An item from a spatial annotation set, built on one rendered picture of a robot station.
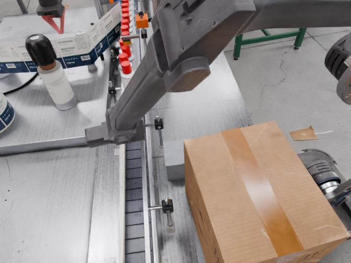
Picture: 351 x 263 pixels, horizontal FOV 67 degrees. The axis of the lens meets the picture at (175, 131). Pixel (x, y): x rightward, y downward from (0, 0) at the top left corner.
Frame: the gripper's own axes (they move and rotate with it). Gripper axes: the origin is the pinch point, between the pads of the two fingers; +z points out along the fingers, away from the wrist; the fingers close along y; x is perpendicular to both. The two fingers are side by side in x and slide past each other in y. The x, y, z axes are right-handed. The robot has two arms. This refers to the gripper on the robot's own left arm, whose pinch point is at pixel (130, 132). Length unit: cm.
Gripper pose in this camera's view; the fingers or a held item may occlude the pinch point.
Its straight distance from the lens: 92.7
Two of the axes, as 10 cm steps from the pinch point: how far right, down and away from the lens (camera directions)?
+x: 1.2, 9.9, -0.3
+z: -0.5, 0.3, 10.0
